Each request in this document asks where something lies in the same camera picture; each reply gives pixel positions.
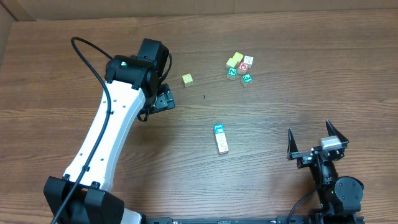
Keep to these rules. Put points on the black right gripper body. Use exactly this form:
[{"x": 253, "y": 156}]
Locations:
[{"x": 313, "y": 154}]

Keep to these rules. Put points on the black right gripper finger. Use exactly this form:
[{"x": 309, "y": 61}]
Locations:
[
  {"x": 292, "y": 149},
  {"x": 332, "y": 131}
]

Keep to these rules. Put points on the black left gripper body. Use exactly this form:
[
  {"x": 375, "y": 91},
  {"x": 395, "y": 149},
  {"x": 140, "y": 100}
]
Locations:
[{"x": 166, "y": 100}]

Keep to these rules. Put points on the wooden block with E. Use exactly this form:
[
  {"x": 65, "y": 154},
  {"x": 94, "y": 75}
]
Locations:
[{"x": 218, "y": 128}]

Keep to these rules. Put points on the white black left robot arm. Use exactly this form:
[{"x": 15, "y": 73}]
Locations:
[{"x": 133, "y": 89}]

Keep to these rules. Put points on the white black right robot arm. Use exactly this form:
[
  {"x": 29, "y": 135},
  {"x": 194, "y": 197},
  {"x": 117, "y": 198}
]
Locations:
[{"x": 340, "y": 196}]

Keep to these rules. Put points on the yellow top wooden block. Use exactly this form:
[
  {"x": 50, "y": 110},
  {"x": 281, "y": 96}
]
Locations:
[{"x": 187, "y": 80}]

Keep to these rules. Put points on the green Z wooden block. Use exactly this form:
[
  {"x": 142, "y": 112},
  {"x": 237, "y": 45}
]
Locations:
[{"x": 231, "y": 73}]

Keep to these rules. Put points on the pale yellow block front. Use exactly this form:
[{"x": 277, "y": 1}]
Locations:
[{"x": 231, "y": 63}]

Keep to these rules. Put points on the green E wooden block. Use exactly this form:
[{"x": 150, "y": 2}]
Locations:
[{"x": 246, "y": 80}]

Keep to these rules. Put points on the red top wooden block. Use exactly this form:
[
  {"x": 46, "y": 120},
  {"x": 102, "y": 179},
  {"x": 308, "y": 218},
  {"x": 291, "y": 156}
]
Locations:
[{"x": 242, "y": 68}]

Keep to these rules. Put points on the yellow block at back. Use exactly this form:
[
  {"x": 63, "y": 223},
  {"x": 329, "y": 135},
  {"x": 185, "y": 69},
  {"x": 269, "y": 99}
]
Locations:
[{"x": 238, "y": 57}]

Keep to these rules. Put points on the white top wooden block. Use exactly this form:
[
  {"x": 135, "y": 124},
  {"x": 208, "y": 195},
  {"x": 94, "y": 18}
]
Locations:
[{"x": 248, "y": 60}]

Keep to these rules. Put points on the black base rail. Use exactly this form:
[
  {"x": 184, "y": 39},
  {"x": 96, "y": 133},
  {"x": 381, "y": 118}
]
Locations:
[{"x": 278, "y": 220}]

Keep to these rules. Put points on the cardboard back wall panel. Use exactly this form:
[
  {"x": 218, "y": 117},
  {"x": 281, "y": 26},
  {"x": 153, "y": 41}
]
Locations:
[{"x": 29, "y": 10}]

